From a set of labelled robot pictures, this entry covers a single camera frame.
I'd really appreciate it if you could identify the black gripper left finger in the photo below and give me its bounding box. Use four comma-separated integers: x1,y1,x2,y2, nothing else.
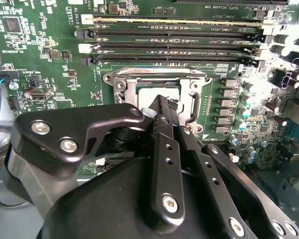
2,94,186,227

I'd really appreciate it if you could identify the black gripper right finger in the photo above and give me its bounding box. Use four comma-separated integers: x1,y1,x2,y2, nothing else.
168,98,299,239

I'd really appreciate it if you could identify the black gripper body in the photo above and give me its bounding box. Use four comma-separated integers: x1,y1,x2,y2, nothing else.
39,156,227,239

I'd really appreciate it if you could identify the metal socket cover frame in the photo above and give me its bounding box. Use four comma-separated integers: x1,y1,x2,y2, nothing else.
113,72,207,135

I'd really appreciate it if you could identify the silver CPU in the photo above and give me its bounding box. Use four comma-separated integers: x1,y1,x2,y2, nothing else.
137,84,184,113

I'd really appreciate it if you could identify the thin wire locking lever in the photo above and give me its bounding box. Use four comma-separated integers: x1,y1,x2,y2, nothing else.
114,69,224,79

